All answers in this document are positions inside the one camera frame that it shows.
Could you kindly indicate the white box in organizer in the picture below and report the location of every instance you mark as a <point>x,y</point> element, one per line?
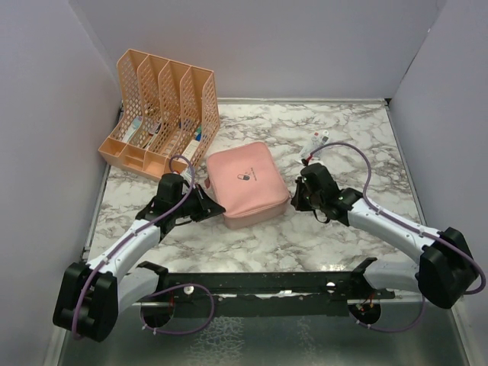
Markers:
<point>193,151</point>

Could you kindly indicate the white tube in organizer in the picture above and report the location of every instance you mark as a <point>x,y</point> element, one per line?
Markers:
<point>134,126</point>

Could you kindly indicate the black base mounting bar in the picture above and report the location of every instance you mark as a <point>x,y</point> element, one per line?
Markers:
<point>259,294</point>

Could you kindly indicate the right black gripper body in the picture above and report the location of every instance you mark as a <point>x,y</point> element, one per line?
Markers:
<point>314,198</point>

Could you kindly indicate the long white packaged strip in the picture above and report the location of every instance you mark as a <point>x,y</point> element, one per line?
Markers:
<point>317,139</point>

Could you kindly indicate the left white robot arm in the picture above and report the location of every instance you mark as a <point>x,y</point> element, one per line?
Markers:
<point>93,294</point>

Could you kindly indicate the orange mesh file organizer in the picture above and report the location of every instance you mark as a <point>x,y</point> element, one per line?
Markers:
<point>178,104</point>

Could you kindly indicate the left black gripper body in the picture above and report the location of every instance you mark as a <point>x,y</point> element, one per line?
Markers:
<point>192,207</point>

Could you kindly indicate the pink medicine kit case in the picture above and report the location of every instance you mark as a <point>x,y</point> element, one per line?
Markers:
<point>247,183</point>

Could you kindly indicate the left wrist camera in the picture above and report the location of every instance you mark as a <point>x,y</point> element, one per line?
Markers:
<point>186,174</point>

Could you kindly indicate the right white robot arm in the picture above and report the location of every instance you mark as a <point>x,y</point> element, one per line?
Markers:
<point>442,266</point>

